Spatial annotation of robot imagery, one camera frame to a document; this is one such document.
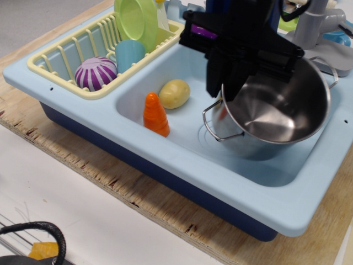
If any purple toy eggplant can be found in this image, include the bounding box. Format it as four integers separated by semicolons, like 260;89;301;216
191;24;217;40

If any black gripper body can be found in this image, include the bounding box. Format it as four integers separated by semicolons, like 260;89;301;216
180;7;305;82

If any green plastic plate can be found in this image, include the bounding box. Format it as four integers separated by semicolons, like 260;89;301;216
114;0;158;52

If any white dish in rack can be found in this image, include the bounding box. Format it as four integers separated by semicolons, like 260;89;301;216
155;0;170;31

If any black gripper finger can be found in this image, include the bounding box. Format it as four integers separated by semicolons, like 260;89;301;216
206;52;232;98
224;60;257;102

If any light blue plastic cup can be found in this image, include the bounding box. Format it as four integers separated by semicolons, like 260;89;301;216
115;39;146;73

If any yellow dish drying rack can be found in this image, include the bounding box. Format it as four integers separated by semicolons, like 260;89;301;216
27;11;184;100

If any grey toy faucet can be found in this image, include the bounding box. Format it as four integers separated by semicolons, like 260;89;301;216
285;1;352;77

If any yellow toy potato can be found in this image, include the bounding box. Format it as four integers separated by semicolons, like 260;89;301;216
159;79;191;109

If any stainless steel pot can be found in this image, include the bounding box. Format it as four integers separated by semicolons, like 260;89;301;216
202;56;339;160

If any light blue toy sink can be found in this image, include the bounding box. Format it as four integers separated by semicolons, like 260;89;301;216
2;0;351;243

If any orange toy carrot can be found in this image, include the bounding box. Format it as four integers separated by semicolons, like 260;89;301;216
143;92;170;137

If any green plate behind faucet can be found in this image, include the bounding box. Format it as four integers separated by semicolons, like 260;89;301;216
278;17;298;31

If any black braided cable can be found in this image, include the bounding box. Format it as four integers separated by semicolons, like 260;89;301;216
0;221;67;265

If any yellow tape piece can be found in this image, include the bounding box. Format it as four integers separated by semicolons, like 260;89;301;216
28;242;58;260

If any plywood board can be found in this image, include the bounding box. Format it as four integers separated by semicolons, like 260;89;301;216
0;0;353;265

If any purple striped toy bowl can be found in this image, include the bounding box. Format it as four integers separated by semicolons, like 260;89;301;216
74;56;117;92

